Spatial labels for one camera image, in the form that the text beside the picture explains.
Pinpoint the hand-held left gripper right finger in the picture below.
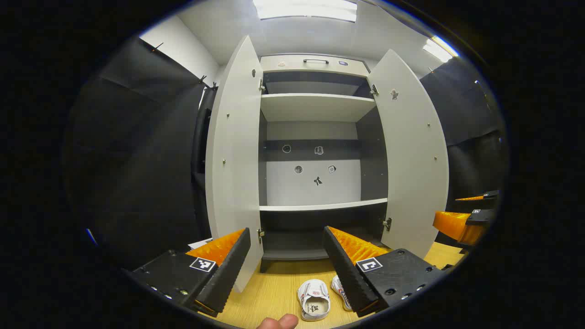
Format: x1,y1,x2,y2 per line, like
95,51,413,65
322,225,446,318

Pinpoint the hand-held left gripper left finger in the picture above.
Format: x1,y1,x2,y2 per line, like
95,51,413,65
121,227,252,318

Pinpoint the white canvas shoe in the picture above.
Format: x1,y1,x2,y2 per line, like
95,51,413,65
331,275,353,311
297,279,330,321

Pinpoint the white shoe cabinet door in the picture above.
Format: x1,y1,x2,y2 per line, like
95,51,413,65
205,36,265,293
367,49,450,260

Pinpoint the black backdrop cloth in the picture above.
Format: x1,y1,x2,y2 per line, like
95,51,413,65
64,37,508,270

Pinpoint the ceiling light panel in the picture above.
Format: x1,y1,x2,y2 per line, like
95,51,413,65
253,0,358,22
423,36,459,63

